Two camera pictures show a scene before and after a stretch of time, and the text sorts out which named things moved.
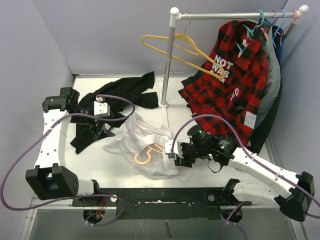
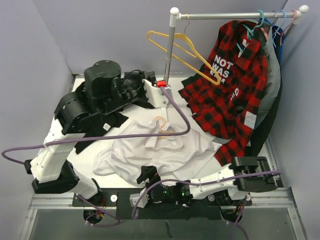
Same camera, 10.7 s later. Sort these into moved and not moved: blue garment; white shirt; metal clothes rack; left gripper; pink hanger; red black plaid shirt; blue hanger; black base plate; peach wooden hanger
Moved: left gripper; white shirt; peach wooden hanger
Not moved: pink hanger; metal clothes rack; blue garment; blue hanger; black base plate; red black plaid shirt
